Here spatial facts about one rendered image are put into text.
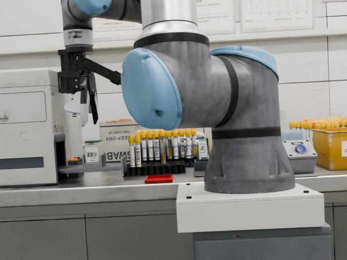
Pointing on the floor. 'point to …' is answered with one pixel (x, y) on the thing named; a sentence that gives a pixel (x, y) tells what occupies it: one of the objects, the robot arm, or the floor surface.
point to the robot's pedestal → (264, 244)
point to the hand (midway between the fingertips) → (92, 124)
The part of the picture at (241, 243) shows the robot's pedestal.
